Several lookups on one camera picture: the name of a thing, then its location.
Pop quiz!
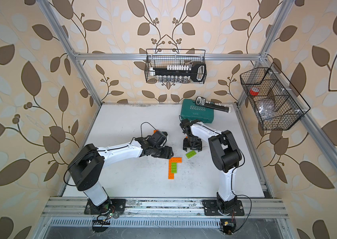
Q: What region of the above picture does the green brick long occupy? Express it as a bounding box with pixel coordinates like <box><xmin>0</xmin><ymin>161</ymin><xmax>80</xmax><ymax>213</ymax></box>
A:
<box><xmin>170</xmin><ymin>162</ymin><xmax>177</xmax><ymax>174</ymax></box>

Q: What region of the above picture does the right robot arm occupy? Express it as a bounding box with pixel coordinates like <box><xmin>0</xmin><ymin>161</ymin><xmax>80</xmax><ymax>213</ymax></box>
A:
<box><xmin>180</xmin><ymin>119</ymin><xmax>243</xmax><ymax>211</ymax></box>

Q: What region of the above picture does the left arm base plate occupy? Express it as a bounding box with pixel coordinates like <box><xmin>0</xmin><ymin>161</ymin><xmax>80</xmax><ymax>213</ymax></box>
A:
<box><xmin>84</xmin><ymin>198</ymin><xmax>127</xmax><ymax>215</ymax></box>

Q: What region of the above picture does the right wire basket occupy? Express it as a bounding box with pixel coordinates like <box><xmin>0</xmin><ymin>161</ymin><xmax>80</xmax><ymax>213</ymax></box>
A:
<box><xmin>240</xmin><ymin>63</ymin><xmax>311</xmax><ymax>130</ymax></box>

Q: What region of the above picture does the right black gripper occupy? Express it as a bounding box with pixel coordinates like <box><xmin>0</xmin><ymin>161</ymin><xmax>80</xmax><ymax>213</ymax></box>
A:
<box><xmin>182</xmin><ymin>136</ymin><xmax>202</xmax><ymax>151</ymax></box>

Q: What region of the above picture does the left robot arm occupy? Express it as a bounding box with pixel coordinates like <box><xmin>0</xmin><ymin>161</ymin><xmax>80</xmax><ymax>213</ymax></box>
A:
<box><xmin>67</xmin><ymin>130</ymin><xmax>174</xmax><ymax>207</ymax></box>

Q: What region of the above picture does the back wire basket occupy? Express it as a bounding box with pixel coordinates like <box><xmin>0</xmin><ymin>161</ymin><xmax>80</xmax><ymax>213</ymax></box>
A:
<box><xmin>144</xmin><ymin>48</ymin><xmax>207</xmax><ymax>85</ymax></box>

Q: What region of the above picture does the socket rail in basket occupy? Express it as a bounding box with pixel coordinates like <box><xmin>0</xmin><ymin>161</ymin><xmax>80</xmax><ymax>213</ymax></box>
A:
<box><xmin>145</xmin><ymin>63</ymin><xmax>207</xmax><ymax>84</ymax></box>

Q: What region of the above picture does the green brick right lower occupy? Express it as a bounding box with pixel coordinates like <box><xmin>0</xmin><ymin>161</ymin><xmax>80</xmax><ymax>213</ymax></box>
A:
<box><xmin>185</xmin><ymin>150</ymin><xmax>196</xmax><ymax>159</ymax></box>

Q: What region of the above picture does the green tool case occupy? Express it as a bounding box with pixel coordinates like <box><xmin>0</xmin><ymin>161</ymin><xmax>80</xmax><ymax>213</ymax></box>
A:
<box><xmin>180</xmin><ymin>99</ymin><xmax>214</xmax><ymax>123</ymax></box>

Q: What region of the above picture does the socket rail on case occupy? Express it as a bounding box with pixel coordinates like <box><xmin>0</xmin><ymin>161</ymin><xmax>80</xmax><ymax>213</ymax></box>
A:
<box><xmin>195</xmin><ymin>96</ymin><xmax>231</xmax><ymax>113</ymax></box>

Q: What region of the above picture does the wire basket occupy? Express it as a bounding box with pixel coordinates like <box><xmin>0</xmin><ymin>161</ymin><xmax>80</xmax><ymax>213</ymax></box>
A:
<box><xmin>144</xmin><ymin>48</ymin><xmax>207</xmax><ymax>85</ymax></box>
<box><xmin>240</xmin><ymin>63</ymin><xmax>311</xmax><ymax>130</ymax></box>

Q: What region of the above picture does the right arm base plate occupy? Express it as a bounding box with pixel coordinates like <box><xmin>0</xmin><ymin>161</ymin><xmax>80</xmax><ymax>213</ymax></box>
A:
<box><xmin>202</xmin><ymin>199</ymin><xmax>245</xmax><ymax>216</ymax></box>

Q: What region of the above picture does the aluminium front rail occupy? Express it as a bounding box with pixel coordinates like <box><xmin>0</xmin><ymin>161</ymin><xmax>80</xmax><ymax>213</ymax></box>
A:
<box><xmin>42</xmin><ymin>197</ymin><xmax>289</xmax><ymax>219</ymax></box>

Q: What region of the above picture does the clear plastic bag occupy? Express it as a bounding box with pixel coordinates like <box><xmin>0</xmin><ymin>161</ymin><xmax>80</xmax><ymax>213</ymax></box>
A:
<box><xmin>257</xmin><ymin>99</ymin><xmax>276</xmax><ymax>120</ymax></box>

